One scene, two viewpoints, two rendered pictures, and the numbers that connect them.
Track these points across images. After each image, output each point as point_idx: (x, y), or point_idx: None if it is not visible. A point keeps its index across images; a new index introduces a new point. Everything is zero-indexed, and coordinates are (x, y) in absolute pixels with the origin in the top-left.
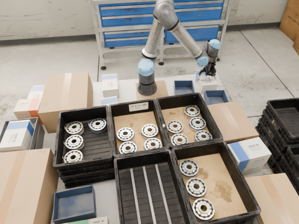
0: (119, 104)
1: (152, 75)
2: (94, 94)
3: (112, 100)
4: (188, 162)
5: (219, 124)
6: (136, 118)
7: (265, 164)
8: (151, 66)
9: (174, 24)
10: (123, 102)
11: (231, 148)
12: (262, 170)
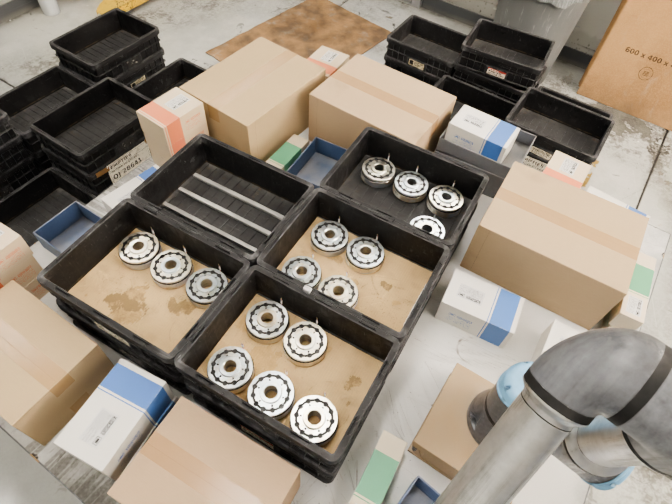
0: (437, 266)
1: (497, 403)
2: (571, 326)
3: (501, 315)
4: (214, 290)
5: (220, 434)
6: (396, 304)
7: (79, 494)
8: (517, 391)
9: (532, 369)
10: (502, 365)
11: (151, 378)
12: (81, 469)
